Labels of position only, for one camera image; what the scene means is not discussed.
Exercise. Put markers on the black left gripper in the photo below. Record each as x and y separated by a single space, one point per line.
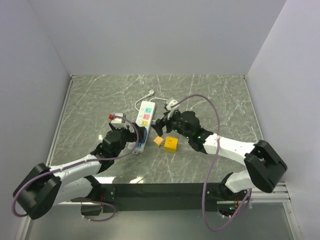
137 135

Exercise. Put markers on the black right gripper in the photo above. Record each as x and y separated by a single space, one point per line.
168 122

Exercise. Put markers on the blue cube socket adapter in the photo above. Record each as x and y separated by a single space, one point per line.
142 136

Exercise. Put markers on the small orange plug adapter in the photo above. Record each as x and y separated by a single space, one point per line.
158 141

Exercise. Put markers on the yellow cube socket adapter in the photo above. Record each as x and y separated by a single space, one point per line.
171 144

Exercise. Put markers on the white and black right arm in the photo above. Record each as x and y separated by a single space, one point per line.
264 166

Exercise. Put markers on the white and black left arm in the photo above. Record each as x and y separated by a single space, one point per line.
45 186

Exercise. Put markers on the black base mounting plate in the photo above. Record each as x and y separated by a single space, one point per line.
144 197

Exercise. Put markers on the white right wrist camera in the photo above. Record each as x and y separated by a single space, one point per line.
171 104

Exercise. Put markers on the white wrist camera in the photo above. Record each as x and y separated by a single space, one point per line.
171 104
117 121

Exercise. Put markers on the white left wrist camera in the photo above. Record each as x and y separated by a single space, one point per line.
117 121

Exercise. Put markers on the aluminium frame rail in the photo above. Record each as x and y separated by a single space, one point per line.
24 224

